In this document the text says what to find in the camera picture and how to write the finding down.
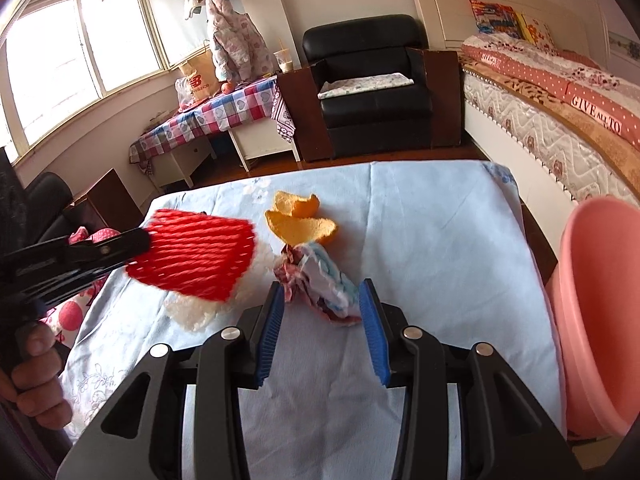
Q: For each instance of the pink plastic basin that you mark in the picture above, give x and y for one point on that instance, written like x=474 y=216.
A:
x=590 y=310

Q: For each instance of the dark wooden side table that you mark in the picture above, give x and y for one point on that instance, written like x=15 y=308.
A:
x=445 y=95
x=295 y=110

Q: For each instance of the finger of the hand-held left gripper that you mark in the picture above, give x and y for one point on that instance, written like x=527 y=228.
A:
x=95 y=271
x=120 y=245

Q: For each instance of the red foam fruit net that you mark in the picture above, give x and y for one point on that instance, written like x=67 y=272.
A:
x=200 y=255

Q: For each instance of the bed with patterned quilt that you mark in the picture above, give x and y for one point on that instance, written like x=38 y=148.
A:
x=450 y=10

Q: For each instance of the black leather armchair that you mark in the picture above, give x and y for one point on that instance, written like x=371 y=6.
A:
x=365 y=35

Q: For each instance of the yellow floral pillow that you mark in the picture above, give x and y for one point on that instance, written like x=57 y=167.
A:
x=537 y=32

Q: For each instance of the red polka dot cloth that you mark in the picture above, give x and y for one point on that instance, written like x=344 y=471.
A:
x=70 y=310

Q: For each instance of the pink polka dot quilt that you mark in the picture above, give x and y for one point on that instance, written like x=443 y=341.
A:
x=575 y=80

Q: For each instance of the white foam fruit net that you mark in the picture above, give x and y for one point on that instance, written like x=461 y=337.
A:
x=192 y=315

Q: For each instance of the black chair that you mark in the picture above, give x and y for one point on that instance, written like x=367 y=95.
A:
x=47 y=195

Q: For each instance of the clear plastic bag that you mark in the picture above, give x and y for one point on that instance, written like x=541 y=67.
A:
x=184 y=95

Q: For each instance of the window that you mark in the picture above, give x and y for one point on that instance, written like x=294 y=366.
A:
x=55 y=70

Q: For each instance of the checkered tablecloth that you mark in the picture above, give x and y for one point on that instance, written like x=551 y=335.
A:
x=210 y=110

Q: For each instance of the printed wrapper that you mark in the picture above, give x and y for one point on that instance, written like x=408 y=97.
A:
x=320 y=280

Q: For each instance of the brown paper bag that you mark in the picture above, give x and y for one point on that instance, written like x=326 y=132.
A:
x=202 y=77

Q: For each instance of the light blue tablecloth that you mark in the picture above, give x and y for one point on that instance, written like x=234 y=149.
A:
x=425 y=240

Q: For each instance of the quilted white mattress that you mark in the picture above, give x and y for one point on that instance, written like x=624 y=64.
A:
x=525 y=125

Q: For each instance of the white wardrobe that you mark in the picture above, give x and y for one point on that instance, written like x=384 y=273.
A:
x=625 y=45

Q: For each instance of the floral seat cushion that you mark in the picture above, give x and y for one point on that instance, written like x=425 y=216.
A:
x=365 y=85

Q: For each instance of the brown leaf pattern blanket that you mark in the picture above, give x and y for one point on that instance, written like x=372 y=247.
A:
x=600 y=135

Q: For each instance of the white cabinet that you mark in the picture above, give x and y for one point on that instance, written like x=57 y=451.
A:
x=185 y=160
x=260 y=140

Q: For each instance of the colourful printed pillow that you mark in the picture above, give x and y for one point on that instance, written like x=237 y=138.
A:
x=495 y=20

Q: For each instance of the orange fruit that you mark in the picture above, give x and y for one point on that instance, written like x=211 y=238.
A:
x=227 y=88

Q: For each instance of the dark wooden cabinet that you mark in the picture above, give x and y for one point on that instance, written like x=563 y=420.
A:
x=110 y=200

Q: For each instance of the hanging floral padded jacket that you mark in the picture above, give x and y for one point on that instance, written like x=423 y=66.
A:
x=235 y=35

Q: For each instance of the blue window blind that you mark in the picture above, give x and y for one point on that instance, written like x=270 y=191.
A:
x=170 y=25

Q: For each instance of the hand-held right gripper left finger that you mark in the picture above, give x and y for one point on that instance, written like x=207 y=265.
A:
x=267 y=340

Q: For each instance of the white patterned cloth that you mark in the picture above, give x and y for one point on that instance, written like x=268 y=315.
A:
x=285 y=125

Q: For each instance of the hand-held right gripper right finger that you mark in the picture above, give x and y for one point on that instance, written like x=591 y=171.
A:
x=372 y=340

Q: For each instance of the person's left hand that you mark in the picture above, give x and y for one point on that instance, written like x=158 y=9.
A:
x=40 y=375

